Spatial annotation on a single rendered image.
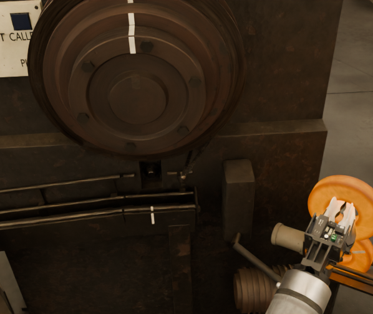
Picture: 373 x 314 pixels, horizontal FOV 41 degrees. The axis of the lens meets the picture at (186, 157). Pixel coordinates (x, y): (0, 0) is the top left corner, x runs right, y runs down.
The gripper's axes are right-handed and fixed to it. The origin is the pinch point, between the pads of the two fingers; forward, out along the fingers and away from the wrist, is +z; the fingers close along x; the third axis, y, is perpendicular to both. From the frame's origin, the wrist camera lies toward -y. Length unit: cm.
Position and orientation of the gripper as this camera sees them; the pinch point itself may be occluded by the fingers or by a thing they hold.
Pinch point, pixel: (346, 202)
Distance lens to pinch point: 109.6
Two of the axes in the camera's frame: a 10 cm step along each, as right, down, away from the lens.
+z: 5.0, -7.4, 4.5
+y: -1.9, -6.0, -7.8
